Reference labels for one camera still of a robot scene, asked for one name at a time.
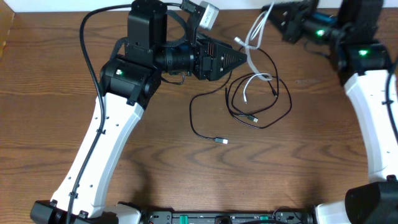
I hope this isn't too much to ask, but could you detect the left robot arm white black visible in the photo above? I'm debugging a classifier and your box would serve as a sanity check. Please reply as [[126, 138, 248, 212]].
[[30, 0, 247, 223]]

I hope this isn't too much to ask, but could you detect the white usb cable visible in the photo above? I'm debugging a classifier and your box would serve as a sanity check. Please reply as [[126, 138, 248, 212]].
[[233, 1, 276, 105]]

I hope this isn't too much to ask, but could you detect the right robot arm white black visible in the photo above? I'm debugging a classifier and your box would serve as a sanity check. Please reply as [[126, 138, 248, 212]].
[[262, 0, 397, 223]]

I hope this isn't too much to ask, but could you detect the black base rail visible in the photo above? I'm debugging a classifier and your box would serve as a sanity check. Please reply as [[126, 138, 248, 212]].
[[140, 209, 316, 224]]

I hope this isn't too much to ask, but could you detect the black usb cable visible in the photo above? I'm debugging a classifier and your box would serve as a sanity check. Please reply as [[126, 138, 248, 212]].
[[188, 70, 233, 145], [224, 45, 293, 130]]

